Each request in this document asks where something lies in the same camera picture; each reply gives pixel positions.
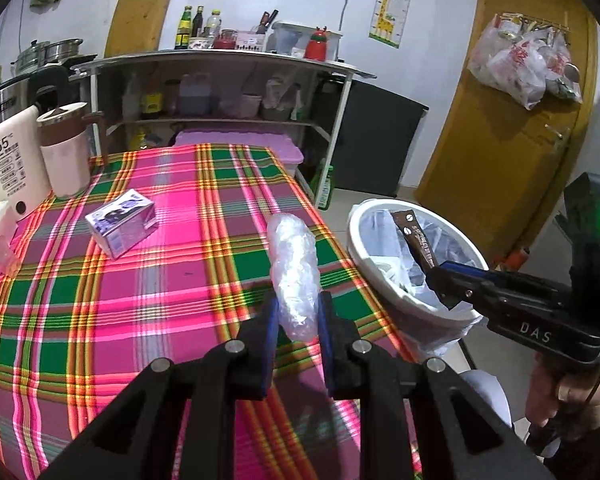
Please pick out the black cabinet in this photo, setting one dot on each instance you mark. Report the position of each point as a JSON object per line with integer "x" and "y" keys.
{"x": 380, "y": 140}

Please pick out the dark sauce bottle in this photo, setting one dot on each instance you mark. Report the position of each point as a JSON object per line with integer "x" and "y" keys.
{"x": 197, "y": 22}

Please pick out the large dark liquid jug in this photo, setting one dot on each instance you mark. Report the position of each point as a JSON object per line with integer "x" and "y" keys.
{"x": 195, "y": 92}

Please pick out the pink utensil holder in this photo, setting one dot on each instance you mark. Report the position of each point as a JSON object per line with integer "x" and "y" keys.
{"x": 247, "y": 41}

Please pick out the yellow label bottle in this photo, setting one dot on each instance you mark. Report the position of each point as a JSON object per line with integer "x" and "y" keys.
{"x": 152, "y": 102}

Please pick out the clear plastic bin liner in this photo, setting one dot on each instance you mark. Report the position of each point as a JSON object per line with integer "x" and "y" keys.
{"x": 380, "y": 232}

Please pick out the clear plastic bag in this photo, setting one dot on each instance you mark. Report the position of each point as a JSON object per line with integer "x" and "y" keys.
{"x": 292, "y": 270}
{"x": 562, "y": 70}

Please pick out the person's right hand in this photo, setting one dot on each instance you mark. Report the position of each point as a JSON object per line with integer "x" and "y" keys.
{"x": 545, "y": 395}

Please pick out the plastic bags on shelf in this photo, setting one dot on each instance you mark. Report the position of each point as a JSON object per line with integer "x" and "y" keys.
{"x": 280, "y": 92}

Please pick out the small orange object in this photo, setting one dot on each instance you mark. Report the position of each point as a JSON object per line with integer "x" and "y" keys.
{"x": 520, "y": 256}

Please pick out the wall poster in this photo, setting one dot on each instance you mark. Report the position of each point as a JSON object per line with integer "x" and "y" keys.
{"x": 392, "y": 5}

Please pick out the red water bottle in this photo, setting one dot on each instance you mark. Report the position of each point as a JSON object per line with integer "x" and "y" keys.
{"x": 316, "y": 45}

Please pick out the clear condiment bottle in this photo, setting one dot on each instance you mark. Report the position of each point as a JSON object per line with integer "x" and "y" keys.
{"x": 212, "y": 25}

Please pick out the red lidded jar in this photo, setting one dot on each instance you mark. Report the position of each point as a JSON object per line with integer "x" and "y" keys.
{"x": 225, "y": 41}

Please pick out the green plastic bottle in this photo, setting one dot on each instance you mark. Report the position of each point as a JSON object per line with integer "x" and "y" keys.
{"x": 325, "y": 187}

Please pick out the steel rice cooker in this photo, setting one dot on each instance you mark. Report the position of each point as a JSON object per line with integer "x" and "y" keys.
{"x": 5, "y": 102}

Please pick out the person's leg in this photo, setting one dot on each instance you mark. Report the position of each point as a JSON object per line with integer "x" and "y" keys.
{"x": 485, "y": 395}

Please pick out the white round trash bin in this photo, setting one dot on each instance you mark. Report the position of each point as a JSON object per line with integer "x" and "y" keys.
{"x": 405, "y": 305}

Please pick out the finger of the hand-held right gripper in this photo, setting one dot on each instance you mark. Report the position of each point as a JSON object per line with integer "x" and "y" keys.
{"x": 452, "y": 292}
{"x": 462, "y": 269}

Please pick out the white metal shelf unit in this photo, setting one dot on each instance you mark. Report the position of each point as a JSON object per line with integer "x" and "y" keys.
{"x": 340, "y": 110}

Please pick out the green sauce bottle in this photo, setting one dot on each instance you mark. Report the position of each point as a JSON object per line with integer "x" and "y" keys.
{"x": 182, "y": 30}

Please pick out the white red plastic bag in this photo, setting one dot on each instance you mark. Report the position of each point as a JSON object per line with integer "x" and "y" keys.
{"x": 510, "y": 67}

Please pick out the pink lidded storage box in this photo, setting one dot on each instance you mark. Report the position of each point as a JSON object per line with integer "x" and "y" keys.
{"x": 240, "y": 140}

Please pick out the pink plastic tub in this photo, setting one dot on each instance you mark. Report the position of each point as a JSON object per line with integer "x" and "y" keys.
{"x": 245, "y": 105}

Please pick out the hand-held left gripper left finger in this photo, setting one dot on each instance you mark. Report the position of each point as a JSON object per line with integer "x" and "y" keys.
{"x": 270, "y": 350}

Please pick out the small purple printed box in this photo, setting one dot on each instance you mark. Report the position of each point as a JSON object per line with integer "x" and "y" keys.
{"x": 125, "y": 220}

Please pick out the pink green plaid tablecloth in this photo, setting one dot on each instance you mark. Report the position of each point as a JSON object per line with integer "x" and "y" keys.
{"x": 130, "y": 310}

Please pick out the white box with print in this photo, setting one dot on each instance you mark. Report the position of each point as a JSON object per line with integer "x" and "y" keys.
{"x": 10, "y": 170}

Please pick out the clear hanging plastic bag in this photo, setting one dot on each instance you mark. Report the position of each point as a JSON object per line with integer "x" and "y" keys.
{"x": 562, "y": 70}

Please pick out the black stove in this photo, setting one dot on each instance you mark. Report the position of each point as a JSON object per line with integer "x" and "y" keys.
{"x": 82, "y": 64}

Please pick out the clear plastic container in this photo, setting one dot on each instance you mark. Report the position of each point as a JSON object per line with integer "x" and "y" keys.
{"x": 287, "y": 37}

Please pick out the steel steamer pot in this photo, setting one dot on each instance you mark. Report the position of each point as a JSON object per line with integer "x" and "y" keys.
{"x": 30, "y": 57}

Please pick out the yellow wooden door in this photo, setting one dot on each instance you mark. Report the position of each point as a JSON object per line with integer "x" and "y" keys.
{"x": 500, "y": 150}

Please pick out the person's right forearm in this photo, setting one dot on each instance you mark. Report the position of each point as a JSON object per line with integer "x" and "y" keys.
{"x": 565, "y": 447}

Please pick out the wooden cutting board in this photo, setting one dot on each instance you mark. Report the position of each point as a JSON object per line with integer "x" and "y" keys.
{"x": 137, "y": 20}

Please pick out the brown snack wrapper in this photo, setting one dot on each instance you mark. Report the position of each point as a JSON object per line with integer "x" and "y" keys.
{"x": 415, "y": 237}

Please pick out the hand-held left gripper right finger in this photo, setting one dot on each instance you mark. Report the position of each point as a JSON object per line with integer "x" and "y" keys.
{"x": 326, "y": 350}

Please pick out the white plastic jug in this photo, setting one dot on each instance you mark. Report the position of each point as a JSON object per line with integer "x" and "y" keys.
{"x": 130, "y": 95}

